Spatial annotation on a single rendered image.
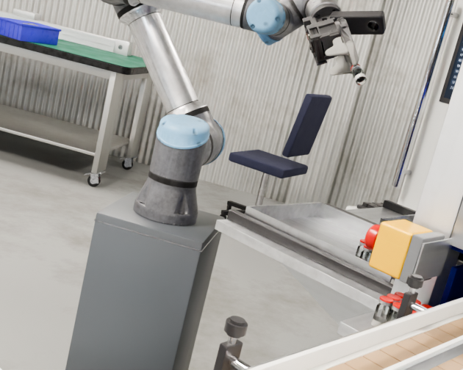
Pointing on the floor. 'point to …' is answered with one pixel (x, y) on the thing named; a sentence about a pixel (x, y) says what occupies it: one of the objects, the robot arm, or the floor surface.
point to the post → (450, 168)
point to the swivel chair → (299, 130)
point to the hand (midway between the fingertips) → (357, 65)
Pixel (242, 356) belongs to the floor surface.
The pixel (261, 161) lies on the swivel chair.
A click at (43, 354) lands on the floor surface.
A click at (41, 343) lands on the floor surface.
